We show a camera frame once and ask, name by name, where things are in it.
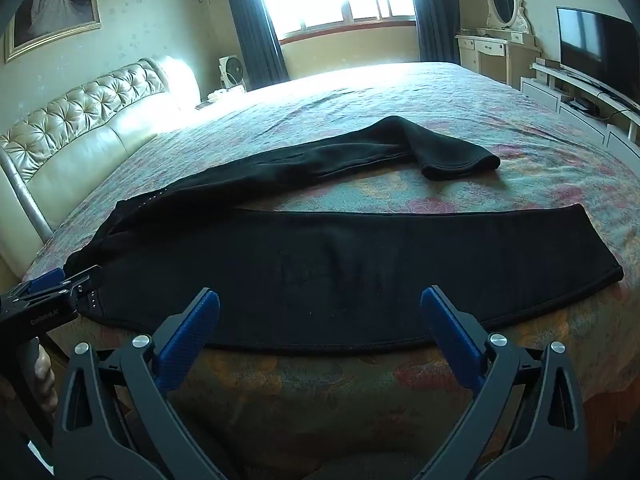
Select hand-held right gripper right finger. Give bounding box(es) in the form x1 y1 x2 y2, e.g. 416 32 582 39
410 285 588 480

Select white box fan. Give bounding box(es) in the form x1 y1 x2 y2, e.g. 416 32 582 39
218 55 249 92

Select white dressing table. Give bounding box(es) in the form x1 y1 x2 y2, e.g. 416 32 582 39
455 27 541 86

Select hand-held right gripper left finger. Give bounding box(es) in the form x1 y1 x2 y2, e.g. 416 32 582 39
54 287 236 480

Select cream tufted headboard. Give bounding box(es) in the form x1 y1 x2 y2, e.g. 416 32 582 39
0 56 202 281

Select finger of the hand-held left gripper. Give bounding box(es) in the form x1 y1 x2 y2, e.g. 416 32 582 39
60 265 105 311
26 268 66 296

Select framed wall picture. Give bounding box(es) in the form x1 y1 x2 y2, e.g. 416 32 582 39
4 0 102 63

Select black pants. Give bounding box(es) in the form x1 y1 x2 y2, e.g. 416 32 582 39
65 115 625 358

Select small white object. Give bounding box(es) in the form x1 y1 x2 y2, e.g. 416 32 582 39
207 87 246 103

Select bed with floral cover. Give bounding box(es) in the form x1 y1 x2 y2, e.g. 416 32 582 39
20 60 640 463

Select black flat television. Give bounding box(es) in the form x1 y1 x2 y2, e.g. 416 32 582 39
556 6 640 107

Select person's left hand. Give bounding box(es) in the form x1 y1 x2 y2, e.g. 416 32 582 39
31 344 60 414

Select white television stand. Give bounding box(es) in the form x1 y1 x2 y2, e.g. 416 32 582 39
520 57 640 161

